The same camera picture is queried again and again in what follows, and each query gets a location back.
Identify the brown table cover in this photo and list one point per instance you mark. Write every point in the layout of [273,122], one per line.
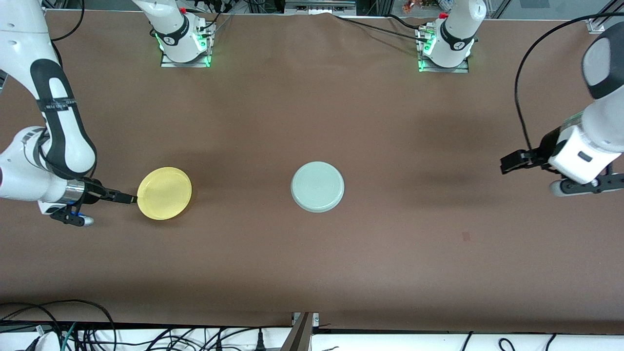
[312,122]

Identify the pale green round plate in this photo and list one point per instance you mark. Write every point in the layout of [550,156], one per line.
[317,187]

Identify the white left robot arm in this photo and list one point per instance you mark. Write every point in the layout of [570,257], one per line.
[604,117]

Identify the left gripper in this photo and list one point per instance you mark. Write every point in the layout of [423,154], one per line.
[544,152]

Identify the yellow round plate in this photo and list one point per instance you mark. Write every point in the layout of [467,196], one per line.
[164,193]

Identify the aluminium profile bar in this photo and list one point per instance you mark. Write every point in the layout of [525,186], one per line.
[300,336]

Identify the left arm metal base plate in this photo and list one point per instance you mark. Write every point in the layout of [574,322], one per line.
[458,69]

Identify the aluminium corner frame bracket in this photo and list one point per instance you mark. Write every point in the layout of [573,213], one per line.
[598,24]

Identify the white board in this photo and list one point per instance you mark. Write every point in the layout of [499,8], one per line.
[390,343]

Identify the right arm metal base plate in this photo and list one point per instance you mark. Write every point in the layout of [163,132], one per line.
[195,63]

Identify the black power plug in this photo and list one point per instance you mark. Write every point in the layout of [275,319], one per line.
[260,341]

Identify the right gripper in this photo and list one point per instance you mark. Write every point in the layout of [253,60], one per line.
[93,190]

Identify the silver metal box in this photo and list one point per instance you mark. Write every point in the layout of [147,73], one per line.
[319,6]

